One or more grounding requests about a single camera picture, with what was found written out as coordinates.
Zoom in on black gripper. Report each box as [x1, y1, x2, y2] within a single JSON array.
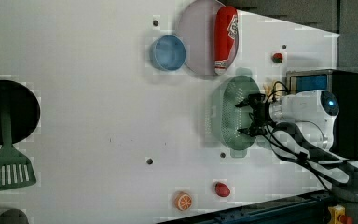
[[236, 94, 271, 137]]

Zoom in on yellow red emergency button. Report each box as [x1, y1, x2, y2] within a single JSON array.
[[328, 205, 353, 224]]

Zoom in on red toy strawberry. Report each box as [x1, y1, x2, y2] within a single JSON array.
[[214, 182, 231, 197]]

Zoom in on toy orange half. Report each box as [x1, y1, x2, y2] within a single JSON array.
[[174, 192, 192, 211]]

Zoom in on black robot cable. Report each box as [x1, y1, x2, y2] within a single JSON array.
[[262, 81, 358, 204]]

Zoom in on blue plastic bowl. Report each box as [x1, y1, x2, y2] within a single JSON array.
[[149, 35, 186, 71]]

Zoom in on small red toy tomato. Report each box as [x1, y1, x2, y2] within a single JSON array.
[[272, 53, 283, 63]]

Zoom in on green oval plastic strainer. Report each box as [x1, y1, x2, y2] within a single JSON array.
[[211, 68, 260, 158]]

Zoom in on black silver toaster oven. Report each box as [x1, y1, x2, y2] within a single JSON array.
[[286, 69, 358, 159]]

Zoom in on lilac round plate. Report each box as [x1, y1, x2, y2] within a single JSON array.
[[176, 0, 239, 76]]

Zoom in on cream plush toy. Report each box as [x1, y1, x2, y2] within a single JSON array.
[[263, 81, 275, 96]]

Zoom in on green slotted spatula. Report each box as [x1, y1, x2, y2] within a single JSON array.
[[0, 96, 36, 191]]

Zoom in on grey rounded object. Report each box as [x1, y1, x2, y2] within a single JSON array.
[[0, 209, 29, 224]]

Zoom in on black frying pan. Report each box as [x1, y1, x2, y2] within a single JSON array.
[[0, 80, 40, 145]]

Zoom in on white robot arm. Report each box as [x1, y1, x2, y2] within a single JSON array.
[[236, 90, 358, 195]]

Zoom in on red plush ketchup bottle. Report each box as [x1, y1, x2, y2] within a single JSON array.
[[214, 6, 238, 75]]

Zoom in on blue metal frame rail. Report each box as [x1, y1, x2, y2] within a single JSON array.
[[159, 190, 337, 224]]

